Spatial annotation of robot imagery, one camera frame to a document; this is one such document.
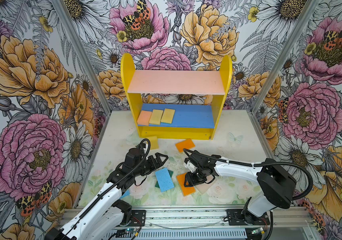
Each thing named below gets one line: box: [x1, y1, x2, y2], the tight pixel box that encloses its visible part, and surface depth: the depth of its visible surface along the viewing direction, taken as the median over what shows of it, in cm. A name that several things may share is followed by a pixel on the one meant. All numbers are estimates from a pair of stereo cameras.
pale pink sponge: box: [195, 175, 217, 194], surface depth 85 cm
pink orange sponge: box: [137, 110, 152, 126], surface depth 97 cm
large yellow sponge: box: [160, 108, 175, 124], surface depth 99 cm
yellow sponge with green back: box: [148, 109, 164, 126], surface depth 99 cm
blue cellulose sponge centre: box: [155, 167, 175, 193], surface depth 85 cm
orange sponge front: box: [176, 172, 196, 197], surface depth 84 cm
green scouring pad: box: [155, 169, 174, 189], surface depth 85 cm
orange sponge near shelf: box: [175, 138, 196, 153], surface depth 104 cm
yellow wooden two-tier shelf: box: [120, 53, 233, 140], surface depth 99 cm
